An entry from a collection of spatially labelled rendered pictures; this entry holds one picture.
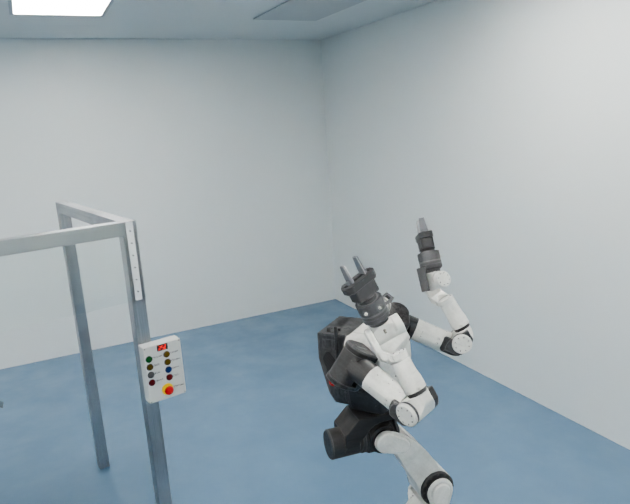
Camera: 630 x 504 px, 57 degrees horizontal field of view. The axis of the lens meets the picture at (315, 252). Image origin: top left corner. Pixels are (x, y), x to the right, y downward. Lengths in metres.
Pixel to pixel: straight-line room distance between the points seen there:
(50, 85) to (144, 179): 1.15
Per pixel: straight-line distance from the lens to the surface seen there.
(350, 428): 2.25
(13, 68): 5.83
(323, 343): 2.18
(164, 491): 3.00
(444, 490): 2.53
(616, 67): 3.76
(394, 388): 1.91
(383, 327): 1.80
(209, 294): 6.23
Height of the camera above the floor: 2.05
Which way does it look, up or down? 13 degrees down
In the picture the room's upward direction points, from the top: 4 degrees counter-clockwise
